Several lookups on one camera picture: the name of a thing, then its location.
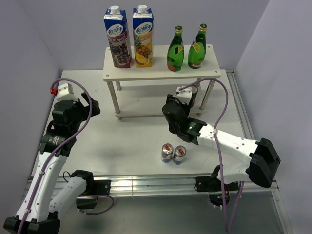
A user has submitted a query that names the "pineapple juice carton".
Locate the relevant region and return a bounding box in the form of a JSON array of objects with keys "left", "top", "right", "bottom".
[{"left": 133, "top": 5, "right": 154, "bottom": 67}]

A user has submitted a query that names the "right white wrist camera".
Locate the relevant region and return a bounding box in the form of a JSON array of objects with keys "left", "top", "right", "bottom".
[{"left": 174, "top": 87, "right": 193, "bottom": 105}]

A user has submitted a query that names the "aluminium rail right side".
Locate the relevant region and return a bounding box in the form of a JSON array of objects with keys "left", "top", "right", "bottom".
[{"left": 226, "top": 69, "right": 293, "bottom": 234}]

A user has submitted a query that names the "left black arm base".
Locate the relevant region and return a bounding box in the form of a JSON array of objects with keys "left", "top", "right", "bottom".
[{"left": 76, "top": 179, "right": 111, "bottom": 210}]

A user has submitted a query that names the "grape juice carton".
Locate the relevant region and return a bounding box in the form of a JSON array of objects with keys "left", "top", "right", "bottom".
[{"left": 103, "top": 5, "right": 132, "bottom": 68}]

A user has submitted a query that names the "aluminium rail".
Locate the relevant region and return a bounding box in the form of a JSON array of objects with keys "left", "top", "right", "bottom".
[
  {"left": 51, "top": 174, "right": 279, "bottom": 199},
  {"left": 226, "top": 69, "right": 293, "bottom": 234}
]

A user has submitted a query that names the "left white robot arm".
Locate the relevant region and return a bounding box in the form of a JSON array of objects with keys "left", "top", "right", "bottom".
[{"left": 3, "top": 93, "right": 100, "bottom": 234}]

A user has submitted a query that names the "green glass bottle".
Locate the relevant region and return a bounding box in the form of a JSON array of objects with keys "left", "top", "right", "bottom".
[
  {"left": 188, "top": 23, "right": 208, "bottom": 69},
  {"left": 167, "top": 25, "right": 184, "bottom": 72}
]

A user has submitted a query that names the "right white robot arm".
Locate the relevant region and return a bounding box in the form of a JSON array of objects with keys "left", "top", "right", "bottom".
[{"left": 162, "top": 95, "right": 281, "bottom": 192}]

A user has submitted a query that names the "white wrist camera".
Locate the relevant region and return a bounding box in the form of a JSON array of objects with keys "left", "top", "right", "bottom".
[
  {"left": 50, "top": 83, "right": 78, "bottom": 102},
  {"left": 174, "top": 87, "right": 193, "bottom": 105}
]

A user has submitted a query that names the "dark can yellow label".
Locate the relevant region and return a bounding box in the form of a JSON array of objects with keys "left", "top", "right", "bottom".
[{"left": 189, "top": 85, "right": 198, "bottom": 108}]

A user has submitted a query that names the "white two-tier shelf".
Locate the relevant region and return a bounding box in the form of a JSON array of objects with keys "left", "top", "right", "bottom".
[{"left": 103, "top": 44, "right": 221, "bottom": 120}]

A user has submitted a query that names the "aluminium rail front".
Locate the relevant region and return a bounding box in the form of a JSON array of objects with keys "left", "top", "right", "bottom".
[{"left": 51, "top": 174, "right": 279, "bottom": 199}]

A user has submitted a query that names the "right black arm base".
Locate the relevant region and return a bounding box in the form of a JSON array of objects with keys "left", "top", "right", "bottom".
[{"left": 194, "top": 165, "right": 239, "bottom": 209}]

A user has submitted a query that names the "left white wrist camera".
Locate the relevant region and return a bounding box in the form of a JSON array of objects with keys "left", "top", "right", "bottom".
[{"left": 50, "top": 83, "right": 78, "bottom": 102}]

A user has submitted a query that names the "silver blue energy can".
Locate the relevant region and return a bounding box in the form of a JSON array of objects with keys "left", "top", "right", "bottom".
[{"left": 161, "top": 143, "right": 174, "bottom": 163}]

